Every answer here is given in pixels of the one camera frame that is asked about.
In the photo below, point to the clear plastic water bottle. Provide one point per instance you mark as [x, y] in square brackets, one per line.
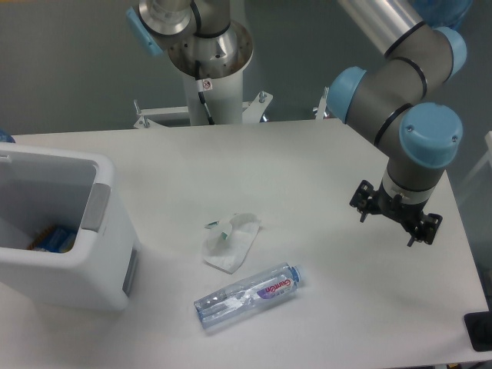
[259, 291]

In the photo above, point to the blue object at left edge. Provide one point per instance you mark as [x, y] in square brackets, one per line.
[6, 137]

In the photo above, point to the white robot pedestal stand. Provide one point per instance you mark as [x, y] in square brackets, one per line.
[212, 71]

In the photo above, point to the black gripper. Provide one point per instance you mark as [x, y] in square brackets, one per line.
[422, 227]

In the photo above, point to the white plastic trash can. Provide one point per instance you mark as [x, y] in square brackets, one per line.
[44, 187]

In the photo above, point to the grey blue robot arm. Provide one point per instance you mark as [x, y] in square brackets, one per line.
[387, 107]

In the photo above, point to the white paper wrapper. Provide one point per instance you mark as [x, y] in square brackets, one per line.
[229, 240]

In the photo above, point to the blue plastic bag on floor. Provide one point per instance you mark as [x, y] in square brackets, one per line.
[445, 13]

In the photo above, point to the blue yellow trash in can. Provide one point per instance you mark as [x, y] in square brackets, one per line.
[55, 239]

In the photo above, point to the black device at table edge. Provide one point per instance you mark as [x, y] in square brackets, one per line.
[478, 326]

